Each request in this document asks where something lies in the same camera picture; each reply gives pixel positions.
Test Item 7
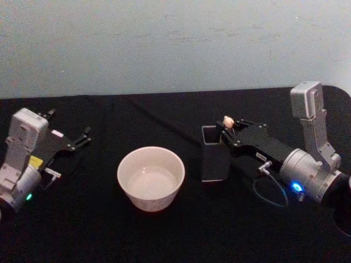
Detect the white ceramic bowl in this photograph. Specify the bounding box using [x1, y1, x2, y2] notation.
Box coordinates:
[117, 146, 186, 213]

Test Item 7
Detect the black square holder cup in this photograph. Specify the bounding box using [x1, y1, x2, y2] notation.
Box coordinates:
[201, 125, 231, 182]

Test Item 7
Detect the right gripper thin cable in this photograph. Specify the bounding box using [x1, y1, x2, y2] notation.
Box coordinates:
[253, 160, 290, 208]

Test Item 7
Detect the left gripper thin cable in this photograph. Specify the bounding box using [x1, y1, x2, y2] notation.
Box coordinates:
[41, 168, 63, 191]

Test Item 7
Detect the black table cloth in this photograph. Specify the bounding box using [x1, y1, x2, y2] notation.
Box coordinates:
[0, 85, 351, 263]

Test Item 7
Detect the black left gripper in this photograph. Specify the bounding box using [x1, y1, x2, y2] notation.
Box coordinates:
[29, 108, 92, 176]

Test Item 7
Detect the plain pale wall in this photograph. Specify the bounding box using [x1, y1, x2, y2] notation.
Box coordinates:
[0, 0, 351, 100]

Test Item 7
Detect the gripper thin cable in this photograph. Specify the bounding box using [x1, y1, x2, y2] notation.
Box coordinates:
[41, 168, 63, 191]
[253, 160, 290, 208]

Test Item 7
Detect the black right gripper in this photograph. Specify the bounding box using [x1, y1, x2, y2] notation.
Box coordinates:
[216, 118, 296, 173]

